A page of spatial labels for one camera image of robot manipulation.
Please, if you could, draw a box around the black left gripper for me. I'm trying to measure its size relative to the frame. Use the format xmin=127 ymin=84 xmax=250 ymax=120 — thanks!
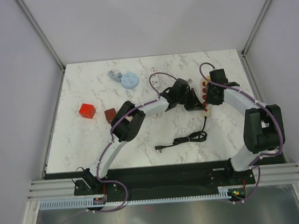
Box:
xmin=177 ymin=88 xmax=205 ymax=114

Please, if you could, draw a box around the beige red power strip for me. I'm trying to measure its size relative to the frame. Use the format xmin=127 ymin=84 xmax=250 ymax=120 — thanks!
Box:
xmin=200 ymin=78 xmax=212 ymax=118

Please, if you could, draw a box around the black plug with cable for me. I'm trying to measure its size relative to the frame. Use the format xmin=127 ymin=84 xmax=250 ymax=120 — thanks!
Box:
xmin=155 ymin=116 xmax=208 ymax=153

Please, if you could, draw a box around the white power strip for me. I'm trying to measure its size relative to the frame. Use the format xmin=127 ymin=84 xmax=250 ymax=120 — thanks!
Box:
xmin=148 ymin=66 xmax=161 ymax=89

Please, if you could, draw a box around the dark red carp adapter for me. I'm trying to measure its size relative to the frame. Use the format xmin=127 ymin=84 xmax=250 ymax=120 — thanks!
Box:
xmin=104 ymin=108 xmax=116 ymax=124

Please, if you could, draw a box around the red socket cube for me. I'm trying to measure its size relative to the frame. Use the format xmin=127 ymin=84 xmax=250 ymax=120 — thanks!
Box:
xmin=79 ymin=103 xmax=96 ymax=119

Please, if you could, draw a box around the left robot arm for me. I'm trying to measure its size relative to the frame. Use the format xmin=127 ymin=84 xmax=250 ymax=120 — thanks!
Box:
xmin=85 ymin=79 xmax=205 ymax=194

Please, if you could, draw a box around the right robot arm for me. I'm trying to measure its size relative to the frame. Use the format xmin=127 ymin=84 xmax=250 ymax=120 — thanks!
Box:
xmin=206 ymin=69 xmax=285 ymax=185

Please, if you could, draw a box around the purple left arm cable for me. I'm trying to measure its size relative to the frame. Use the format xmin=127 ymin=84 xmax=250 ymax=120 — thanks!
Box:
xmin=30 ymin=71 xmax=188 ymax=224

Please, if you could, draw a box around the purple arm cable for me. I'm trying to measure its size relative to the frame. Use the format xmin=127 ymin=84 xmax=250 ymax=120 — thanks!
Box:
xmin=199 ymin=57 xmax=287 ymax=207
xmin=30 ymin=71 xmax=188 ymax=224

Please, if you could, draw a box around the grey coiled socket cable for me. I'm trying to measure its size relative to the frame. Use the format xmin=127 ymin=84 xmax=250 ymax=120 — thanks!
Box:
xmin=107 ymin=68 xmax=140 ymax=91

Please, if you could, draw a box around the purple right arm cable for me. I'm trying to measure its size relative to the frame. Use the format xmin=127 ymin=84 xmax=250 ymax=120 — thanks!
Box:
xmin=199 ymin=57 xmax=287 ymax=207

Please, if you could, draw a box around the white slotted cable duct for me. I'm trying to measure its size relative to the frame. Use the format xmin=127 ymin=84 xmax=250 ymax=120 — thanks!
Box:
xmin=38 ymin=185 xmax=234 ymax=212

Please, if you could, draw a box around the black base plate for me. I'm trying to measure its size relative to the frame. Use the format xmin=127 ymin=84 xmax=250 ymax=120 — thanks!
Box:
xmin=42 ymin=155 xmax=288 ymax=202

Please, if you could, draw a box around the right aluminium frame post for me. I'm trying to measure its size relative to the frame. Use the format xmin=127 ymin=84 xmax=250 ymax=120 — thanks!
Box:
xmin=237 ymin=0 xmax=289 ymax=57

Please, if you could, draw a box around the aluminium frame post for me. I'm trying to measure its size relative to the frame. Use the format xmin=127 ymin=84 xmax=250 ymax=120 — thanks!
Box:
xmin=13 ymin=0 xmax=66 ymax=73
xmin=237 ymin=0 xmax=289 ymax=57

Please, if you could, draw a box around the left aluminium frame post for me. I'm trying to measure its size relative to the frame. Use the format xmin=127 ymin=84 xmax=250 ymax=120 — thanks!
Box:
xmin=13 ymin=0 xmax=66 ymax=73

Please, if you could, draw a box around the aluminium front rail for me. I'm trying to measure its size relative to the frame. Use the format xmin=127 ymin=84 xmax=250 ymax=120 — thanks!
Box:
xmin=28 ymin=163 xmax=299 ymax=201

